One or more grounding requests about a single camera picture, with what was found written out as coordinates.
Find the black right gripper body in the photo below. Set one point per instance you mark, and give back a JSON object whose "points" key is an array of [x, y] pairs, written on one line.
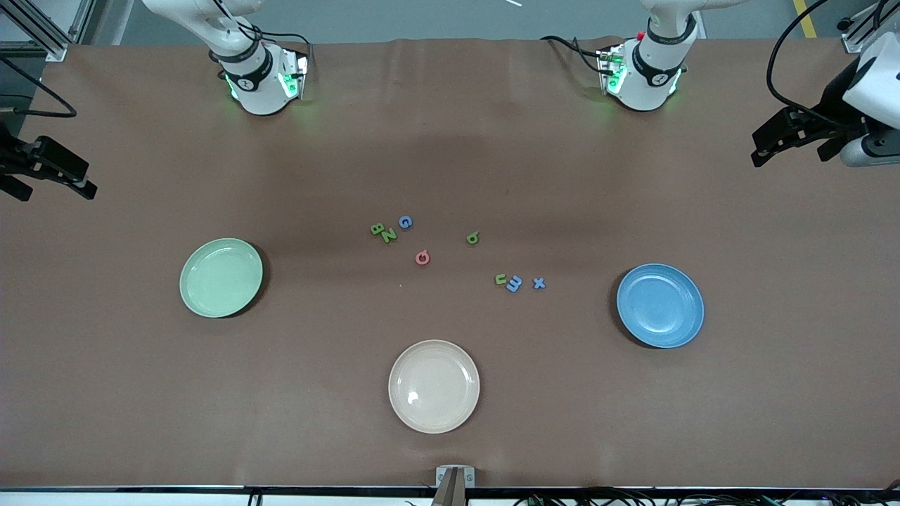
{"points": [[8, 154]]}

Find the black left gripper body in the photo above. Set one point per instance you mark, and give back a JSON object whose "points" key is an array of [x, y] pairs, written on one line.
{"points": [[832, 93]]}

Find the blue lowercase letter m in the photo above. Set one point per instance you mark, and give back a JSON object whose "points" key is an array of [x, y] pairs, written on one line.
{"points": [[514, 284]]}

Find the green letter Z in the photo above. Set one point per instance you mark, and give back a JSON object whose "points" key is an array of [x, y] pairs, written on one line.
{"points": [[389, 236]]}

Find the red letter Q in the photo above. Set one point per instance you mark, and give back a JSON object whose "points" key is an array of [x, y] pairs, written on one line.
{"points": [[417, 258]]}

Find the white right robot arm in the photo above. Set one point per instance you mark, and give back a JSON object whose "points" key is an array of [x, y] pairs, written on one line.
{"points": [[256, 91]]}

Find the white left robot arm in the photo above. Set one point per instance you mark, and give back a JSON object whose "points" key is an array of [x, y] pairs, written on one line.
{"points": [[650, 70]]}

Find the green plate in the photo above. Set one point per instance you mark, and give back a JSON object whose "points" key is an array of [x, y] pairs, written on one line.
{"points": [[221, 277]]}

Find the blue plate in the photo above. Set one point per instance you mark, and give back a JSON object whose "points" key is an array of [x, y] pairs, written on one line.
{"points": [[660, 306]]}

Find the brown table mat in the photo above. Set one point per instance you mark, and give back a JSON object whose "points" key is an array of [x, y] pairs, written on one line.
{"points": [[492, 140]]}

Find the beige plate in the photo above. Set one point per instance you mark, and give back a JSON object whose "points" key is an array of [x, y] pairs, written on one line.
{"points": [[434, 386]]}

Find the aluminium frame profile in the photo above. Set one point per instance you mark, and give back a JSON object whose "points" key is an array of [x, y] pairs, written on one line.
{"points": [[865, 31], [42, 31]]}

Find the grey metal camera bracket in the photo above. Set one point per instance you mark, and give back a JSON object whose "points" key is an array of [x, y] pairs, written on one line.
{"points": [[443, 478]]}

